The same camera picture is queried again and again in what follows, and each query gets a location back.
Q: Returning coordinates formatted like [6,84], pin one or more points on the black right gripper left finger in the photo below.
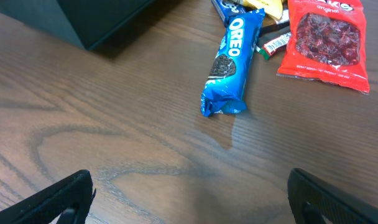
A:
[68,200]

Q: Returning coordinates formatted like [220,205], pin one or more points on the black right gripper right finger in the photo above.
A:
[313,200]

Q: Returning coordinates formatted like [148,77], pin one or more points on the blue Oreo cookie pack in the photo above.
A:
[226,82]

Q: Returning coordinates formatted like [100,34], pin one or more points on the dark green box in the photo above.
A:
[82,23]

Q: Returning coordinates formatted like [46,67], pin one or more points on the small red green candy bar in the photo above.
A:
[269,43]

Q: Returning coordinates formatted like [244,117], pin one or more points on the red Hacks candy bag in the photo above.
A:
[327,43]

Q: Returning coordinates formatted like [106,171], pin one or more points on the yellow snack bag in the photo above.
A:
[274,8]

